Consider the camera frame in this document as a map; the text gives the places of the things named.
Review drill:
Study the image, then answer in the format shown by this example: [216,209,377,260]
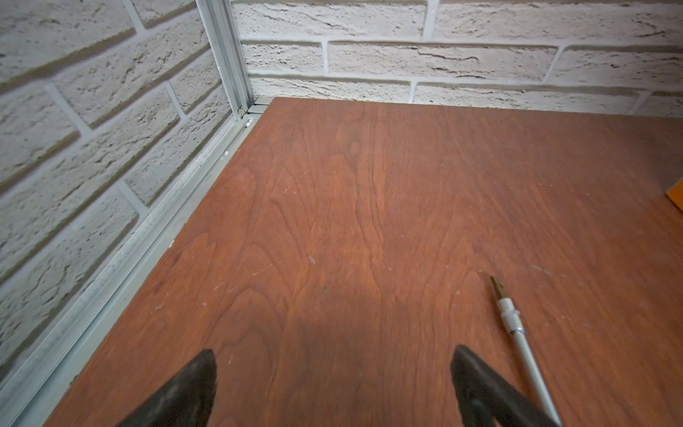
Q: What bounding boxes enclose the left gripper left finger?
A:
[117,349,217,427]

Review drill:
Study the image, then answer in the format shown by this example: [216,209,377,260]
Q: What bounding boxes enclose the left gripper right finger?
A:
[450,344,556,427]

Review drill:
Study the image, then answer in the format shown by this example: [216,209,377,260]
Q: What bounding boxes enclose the orange shoebox rear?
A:
[666,179,683,212]

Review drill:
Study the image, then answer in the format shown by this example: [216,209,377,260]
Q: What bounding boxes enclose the black handled screwdriver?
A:
[490,276,562,426]

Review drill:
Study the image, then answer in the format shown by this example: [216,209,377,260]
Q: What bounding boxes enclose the left side aluminium rail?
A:
[1,105,266,426]

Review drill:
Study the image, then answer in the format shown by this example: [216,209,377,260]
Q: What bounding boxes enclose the left corner aluminium post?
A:
[196,0,254,117]

